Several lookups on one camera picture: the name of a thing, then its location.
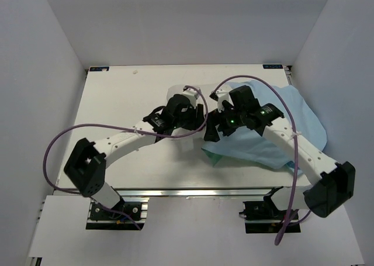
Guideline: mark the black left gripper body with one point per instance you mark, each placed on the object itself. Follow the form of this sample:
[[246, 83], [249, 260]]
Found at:
[[189, 121]]

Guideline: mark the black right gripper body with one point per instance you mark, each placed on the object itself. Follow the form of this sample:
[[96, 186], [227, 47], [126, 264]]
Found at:
[[229, 120]]

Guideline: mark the blue green satin pillowcase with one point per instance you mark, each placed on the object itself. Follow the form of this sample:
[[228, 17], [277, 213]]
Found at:
[[248, 145]]

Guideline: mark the white pillow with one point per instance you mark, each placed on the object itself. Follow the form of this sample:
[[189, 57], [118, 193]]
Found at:
[[188, 124]]

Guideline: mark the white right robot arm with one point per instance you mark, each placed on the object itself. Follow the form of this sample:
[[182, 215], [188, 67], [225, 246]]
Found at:
[[331, 183]]

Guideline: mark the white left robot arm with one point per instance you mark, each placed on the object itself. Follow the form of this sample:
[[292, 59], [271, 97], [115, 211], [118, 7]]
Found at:
[[86, 166]]

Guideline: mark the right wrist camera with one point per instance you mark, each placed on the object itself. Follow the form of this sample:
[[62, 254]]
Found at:
[[221, 95]]

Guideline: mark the aluminium front table rail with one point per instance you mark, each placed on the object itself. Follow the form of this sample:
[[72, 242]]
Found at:
[[193, 193]]

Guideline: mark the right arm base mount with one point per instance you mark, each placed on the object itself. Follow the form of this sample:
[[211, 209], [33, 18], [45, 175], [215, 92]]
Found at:
[[262, 216]]

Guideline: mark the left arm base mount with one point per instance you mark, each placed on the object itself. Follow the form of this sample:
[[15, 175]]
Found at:
[[131, 216]]

